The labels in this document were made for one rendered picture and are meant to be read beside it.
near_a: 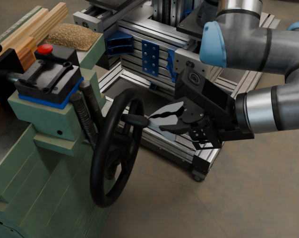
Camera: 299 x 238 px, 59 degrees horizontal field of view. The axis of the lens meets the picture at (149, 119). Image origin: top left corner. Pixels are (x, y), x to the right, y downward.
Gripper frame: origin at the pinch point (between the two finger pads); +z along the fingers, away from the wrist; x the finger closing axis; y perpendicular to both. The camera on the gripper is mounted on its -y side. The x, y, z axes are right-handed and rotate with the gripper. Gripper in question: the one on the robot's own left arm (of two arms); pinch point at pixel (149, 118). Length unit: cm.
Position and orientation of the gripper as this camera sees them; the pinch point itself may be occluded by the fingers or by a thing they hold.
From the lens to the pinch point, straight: 56.3
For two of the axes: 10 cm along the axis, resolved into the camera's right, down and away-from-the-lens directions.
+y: 4.9, 6.7, 5.6
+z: -8.2, 1.3, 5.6
